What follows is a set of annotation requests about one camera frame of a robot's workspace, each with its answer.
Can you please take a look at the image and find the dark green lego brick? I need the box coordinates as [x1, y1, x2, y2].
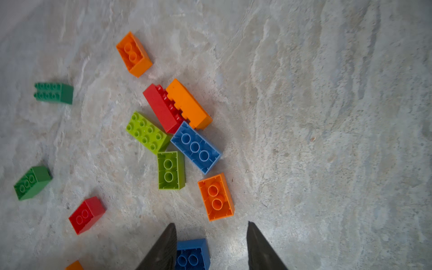
[34, 82, 74, 105]
[14, 166, 52, 201]

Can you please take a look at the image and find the red lego brick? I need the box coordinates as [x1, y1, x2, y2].
[69, 196, 105, 235]
[143, 84, 185, 135]

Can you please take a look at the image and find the dark green lego brick far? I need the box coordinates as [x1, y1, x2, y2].
[34, 82, 74, 105]

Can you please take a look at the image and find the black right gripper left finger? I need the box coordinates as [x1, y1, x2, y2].
[136, 223, 177, 270]

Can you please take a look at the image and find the small dark blue lego brick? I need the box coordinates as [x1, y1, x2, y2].
[175, 238, 210, 270]

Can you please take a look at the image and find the small orange lego brick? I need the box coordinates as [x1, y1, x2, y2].
[116, 32, 153, 78]
[198, 173, 235, 221]

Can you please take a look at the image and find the dark green lego brick near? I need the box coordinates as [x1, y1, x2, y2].
[14, 166, 52, 201]

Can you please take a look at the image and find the long orange lego brick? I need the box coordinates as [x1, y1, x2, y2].
[166, 79, 213, 130]

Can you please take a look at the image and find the small lime green lego brick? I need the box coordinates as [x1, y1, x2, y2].
[157, 151, 185, 190]

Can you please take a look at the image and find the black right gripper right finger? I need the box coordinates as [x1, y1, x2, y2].
[246, 222, 288, 270]

